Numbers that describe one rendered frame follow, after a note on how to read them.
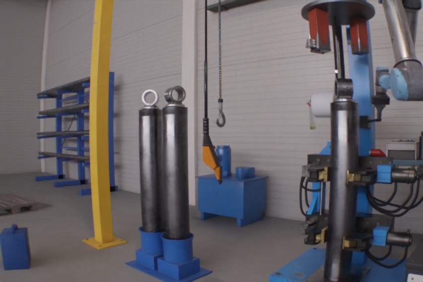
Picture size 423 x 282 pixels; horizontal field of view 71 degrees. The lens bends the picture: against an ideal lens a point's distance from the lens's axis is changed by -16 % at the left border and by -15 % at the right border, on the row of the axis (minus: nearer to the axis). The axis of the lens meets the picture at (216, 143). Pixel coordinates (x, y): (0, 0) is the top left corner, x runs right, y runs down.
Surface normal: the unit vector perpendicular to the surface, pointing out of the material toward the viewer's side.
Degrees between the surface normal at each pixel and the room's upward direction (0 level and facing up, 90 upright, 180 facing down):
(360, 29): 90
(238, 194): 90
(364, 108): 90
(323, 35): 90
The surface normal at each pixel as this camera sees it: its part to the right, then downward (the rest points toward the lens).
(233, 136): -0.64, 0.03
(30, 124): 0.77, 0.01
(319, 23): 0.29, 0.03
